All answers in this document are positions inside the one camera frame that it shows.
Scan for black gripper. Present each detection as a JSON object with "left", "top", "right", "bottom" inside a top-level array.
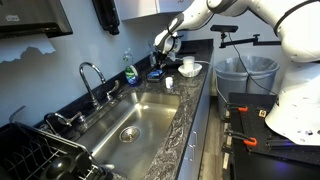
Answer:
[{"left": 155, "top": 49, "right": 171, "bottom": 70}]

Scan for clear slim bottle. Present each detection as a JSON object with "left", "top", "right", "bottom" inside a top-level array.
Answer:
[{"left": 147, "top": 40, "right": 158, "bottom": 68}]

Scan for small white bottle blue label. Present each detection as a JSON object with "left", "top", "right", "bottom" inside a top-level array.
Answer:
[{"left": 165, "top": 76, "right": 175, "bottom": 90}]

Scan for clear dish soap bottle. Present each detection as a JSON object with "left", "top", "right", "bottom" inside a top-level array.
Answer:
[{"left": 121, "top": 48, "right": 141, "bottom": 87}]

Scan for blue sponge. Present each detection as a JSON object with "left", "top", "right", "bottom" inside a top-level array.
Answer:
[{"left": 148, "top": 69, "right": 165, "bottom": 80}]

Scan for white paper cup stack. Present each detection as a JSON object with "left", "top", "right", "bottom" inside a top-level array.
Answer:
[{"left": 182, "top": 55, "right": 196, "bottom": 73}]

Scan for white coffee filters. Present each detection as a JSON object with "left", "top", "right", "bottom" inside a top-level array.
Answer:
[{"left": 177, "top": 62, "right": 203, "bottom": 79}]

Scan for stainless steel sink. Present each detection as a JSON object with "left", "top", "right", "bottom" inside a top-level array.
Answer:
[{"left": 74, "top": 91, "right": 181, "bottom": 180}]

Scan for grey trash can with liner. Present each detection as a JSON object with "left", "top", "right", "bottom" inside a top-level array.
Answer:
[{"left": 214, "top": 55, "right": 281, "bottom": 118}]

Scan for chrome faucet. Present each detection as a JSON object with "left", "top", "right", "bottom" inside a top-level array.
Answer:
[{"left": 78, "top": 61, "right": 108, "bottom": 110}]

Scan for metal sink drain strainer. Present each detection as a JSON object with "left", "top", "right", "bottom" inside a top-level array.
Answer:
[{"left": 118, "top": 125, "right": 141, "bottom": 144}]

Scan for black clamp orange tip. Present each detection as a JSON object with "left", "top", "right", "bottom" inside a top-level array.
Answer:
[
  {"left": 225, "top": 102, "right": 250, "bottom": 113},
  {"left": 223, "top": 128, "right": 259, "bottom": 148}
]

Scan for black perforated breadboard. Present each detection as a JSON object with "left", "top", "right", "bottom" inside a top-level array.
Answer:
[{"left": 228, "top": 92, "right": 320, "bottom": 167}]

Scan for black cup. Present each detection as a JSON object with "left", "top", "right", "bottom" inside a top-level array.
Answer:
[
  {"left": 39, "top": 153, "right": 76, "bottom": 180},
  {"left": 74, "top": 151, "right": 95, "bottom": 172}
]

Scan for black paper towel dispenser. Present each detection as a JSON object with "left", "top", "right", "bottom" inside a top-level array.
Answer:
[{"left": 0, "top": 0, "right": 74, "bottom": 39}]

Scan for white paper towel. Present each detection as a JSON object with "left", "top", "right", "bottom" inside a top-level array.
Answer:
[{"left": 0, "top": 33, "right": 57, "bottom": 64}]

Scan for black dish rack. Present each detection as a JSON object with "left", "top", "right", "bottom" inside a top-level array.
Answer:
[{"left": 0, "top": 104, "right": 114, "bottom": 180}]

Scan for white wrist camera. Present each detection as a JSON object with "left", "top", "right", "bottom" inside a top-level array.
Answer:
[{"left": 167, "top": 51, "right": 178, "bottom": 63}]

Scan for black wire basket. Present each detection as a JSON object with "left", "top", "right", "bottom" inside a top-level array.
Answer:
[{"left": 146, "top": 67, "right": 167, "bottom": 84}]

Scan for white cable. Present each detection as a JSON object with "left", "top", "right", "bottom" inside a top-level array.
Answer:
[{"left": 174, "top": 55, "right": 232, "bottom": 105}]

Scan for chrome faucet lever handle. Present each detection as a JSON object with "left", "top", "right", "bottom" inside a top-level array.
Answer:
[{"left": 105, "top": 79, "right": 121, "bottom": 102}]

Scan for white wall cabinet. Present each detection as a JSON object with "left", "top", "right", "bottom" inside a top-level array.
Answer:
[{"left": 114, "top": 0, "right": 194, "bottom": 22}]

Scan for black wall dispenser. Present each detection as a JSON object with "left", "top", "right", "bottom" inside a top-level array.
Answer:
[{"left": 92, "top": 0, "right": 121, "bottom": 36}]

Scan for black camera on mount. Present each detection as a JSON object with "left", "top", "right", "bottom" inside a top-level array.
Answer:
[{"left": 210, "top": 24, "right": 240, "bottom": 34}]

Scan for metal cabinet handle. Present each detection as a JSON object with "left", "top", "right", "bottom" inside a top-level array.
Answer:
[
  {"left": 190, "top": 130, "right": 199, "bottom": 148},
  {"left": 185, "top": 143, "right": 195, "bottom": 162}
]

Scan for black camera cable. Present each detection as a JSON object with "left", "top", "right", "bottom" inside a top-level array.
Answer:
[{"left": 227, "top": 32, "right": 279, "bottom": 97}]

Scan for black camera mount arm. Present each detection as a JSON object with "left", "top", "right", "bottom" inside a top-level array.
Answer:
[{"left": 218, "top": 32, "right": 283, "bottom": 50}]

